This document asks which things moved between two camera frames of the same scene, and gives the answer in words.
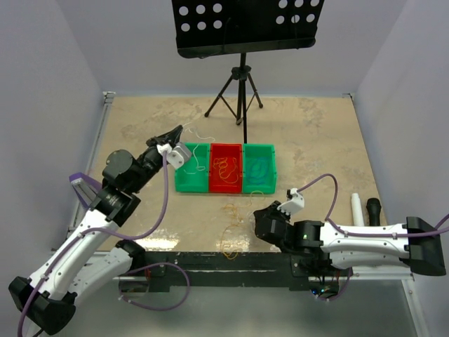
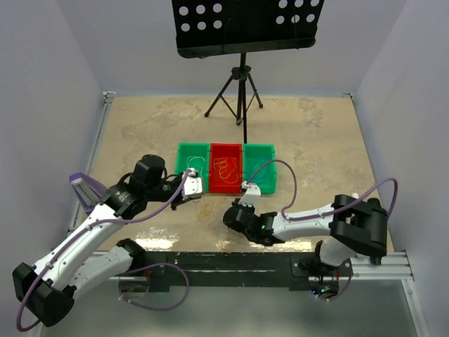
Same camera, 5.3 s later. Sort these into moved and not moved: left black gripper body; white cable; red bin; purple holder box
Moved: left black gripper body; white cable
Not moved: red bin; purple holder box
